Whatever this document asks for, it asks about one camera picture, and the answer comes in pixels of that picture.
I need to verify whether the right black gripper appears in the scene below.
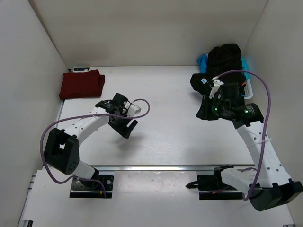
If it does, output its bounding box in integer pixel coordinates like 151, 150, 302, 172
197, 95, 230, 121

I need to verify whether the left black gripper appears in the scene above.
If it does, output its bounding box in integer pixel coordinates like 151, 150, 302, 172
108, 110, 137, 138

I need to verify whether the black t shirt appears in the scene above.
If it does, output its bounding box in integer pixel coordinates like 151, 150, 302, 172
189, 43, 247, 121

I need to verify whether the dark red t shirt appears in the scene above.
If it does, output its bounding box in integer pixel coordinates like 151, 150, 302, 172
59, 70, 105, 100

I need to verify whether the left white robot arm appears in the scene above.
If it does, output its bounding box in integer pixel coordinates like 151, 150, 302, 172
44, 93, 141, 190

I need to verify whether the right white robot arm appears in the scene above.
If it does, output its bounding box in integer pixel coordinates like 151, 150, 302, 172
207, 79, 303, 211

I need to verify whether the white plastic laundry basket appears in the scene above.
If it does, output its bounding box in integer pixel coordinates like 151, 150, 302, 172
242, 79, 253, 99

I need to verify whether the blue t shirt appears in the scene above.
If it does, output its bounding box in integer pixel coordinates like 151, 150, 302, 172
196, 54, 250, 80

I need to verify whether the black label sticker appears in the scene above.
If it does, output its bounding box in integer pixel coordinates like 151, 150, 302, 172
73, 67, 90, 72

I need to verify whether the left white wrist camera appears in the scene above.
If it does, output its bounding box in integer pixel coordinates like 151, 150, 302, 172
126, 104, 141, 118

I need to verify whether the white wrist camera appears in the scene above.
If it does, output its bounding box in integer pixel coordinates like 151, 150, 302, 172
126, 104, 141, 118
209, 76, 224, 99

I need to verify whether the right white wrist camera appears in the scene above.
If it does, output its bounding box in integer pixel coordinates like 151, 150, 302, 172
209, 76, 224, 99

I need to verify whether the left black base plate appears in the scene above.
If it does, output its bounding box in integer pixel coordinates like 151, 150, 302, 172
70, 171, 114, 199

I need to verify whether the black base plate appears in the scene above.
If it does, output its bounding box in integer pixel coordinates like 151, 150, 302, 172
70, 171, 114, 199
185, 171, 242, 200

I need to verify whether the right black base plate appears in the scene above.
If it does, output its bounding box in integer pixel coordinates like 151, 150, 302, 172
185, 171, 242, 200

